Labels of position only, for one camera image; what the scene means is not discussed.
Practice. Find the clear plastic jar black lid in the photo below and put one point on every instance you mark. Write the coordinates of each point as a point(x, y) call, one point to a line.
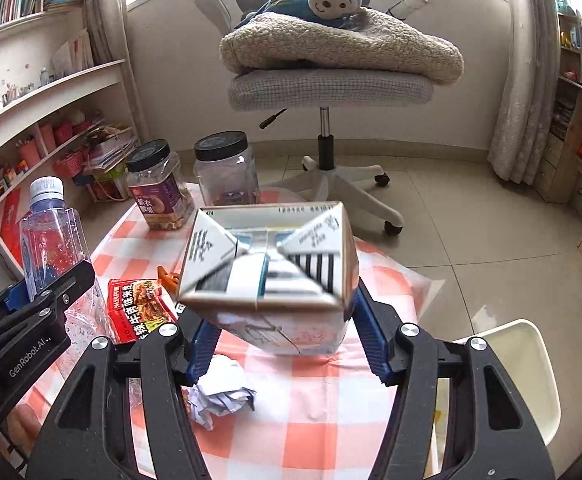
point(226, 170)

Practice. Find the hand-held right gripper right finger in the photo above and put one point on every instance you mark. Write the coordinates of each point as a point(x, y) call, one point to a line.
point(371, 340)

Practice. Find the small orange carrot toy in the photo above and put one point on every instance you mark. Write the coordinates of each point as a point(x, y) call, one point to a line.
point(168, 276)

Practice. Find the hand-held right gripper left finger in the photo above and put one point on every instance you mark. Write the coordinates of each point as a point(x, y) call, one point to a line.
point(198, 355)

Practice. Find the white milk carton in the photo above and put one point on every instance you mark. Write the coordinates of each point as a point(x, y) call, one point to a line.
point(266, 270)

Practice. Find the crumpled white paper ball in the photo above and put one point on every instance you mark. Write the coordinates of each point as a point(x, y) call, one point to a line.
point(223, 390)

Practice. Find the wooden desk shelf unit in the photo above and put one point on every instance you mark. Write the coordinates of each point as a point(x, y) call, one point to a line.
point(571, 170)

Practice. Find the labelled nut jar black lid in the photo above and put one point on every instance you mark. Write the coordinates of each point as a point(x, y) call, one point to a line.
point(158, 195)

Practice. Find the blue monkey plush toy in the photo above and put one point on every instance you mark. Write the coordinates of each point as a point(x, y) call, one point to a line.
point(331, 0)

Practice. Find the pile of papers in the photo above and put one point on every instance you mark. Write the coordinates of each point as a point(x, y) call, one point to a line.
point(111, 150)

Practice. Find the white plastic bin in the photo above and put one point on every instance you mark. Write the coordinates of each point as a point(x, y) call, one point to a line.
point(511, 360)

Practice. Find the clear plastic water bottle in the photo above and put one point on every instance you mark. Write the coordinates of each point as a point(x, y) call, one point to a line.
point(51, 230)

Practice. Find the white bookshelf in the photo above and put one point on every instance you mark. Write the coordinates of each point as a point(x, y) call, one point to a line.
point(71, 95)

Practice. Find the orange white checked cloth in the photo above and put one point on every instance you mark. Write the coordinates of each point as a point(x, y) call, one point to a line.
point(296, 410)

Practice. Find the red box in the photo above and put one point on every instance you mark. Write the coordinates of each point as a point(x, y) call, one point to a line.
point(13, 220)

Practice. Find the beige lace curtain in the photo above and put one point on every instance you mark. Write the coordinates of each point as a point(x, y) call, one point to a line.
point(108, 20)
point(526, 85)

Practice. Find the beige fleece blanket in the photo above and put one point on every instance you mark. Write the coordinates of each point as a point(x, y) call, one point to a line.
point(346, 45)

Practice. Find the person's left hand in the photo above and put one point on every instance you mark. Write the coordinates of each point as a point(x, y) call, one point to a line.
point(23, 420)

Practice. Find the red noodle packet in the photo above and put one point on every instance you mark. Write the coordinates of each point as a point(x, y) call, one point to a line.
point(138, 310)

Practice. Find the pink plastic basket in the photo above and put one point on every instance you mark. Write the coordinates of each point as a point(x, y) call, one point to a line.
point(68, 165)

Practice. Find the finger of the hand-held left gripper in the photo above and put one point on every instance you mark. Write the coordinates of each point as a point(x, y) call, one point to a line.
point(18, 297)

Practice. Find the grey office chair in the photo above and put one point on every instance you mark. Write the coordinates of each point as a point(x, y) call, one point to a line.
point(321, 90)

